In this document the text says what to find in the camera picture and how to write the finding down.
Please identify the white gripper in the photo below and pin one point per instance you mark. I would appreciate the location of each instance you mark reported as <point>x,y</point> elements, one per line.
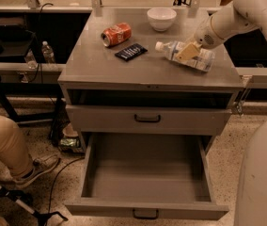
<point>203,35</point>

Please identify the clear plastic water bottle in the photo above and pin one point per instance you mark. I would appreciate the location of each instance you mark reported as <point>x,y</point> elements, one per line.
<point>202,62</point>

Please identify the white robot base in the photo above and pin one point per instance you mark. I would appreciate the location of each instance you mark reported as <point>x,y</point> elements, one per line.
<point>251,201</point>

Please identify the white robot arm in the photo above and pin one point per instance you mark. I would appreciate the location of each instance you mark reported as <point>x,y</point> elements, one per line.
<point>237,17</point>

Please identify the grey drawer cabinet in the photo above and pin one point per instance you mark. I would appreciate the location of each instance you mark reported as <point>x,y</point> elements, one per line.
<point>95,76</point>

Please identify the closed grey upper drawer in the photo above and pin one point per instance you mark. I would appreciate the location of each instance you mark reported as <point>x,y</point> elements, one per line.
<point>148,120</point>

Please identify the water bottle on shelf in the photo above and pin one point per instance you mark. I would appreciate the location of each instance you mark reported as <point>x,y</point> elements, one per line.
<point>48,53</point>

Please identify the open grey lower drawer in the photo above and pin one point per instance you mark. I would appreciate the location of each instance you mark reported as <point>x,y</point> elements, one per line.
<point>146,177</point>

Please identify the small clear bottle on shelf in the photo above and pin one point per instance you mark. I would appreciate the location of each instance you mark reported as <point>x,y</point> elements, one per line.
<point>31,61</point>

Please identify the white ceramic bowl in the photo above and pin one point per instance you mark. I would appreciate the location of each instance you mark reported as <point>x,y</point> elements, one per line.
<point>160,19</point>

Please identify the dark blue snack packet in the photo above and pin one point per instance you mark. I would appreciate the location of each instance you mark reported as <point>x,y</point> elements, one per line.
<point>131,52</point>

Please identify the red soda can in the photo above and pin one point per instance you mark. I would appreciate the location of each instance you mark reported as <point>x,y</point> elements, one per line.
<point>116,34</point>

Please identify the green packet on floor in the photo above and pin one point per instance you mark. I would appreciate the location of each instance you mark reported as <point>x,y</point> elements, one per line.
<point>70,144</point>

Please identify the grey sneaker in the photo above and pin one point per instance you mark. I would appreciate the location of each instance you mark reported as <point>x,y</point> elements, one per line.
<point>41,166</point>

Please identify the person leg beige trousers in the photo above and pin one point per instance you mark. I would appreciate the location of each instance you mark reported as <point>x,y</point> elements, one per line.
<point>13,151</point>

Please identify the black chair base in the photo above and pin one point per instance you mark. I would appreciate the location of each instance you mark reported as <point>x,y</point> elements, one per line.
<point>23,200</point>

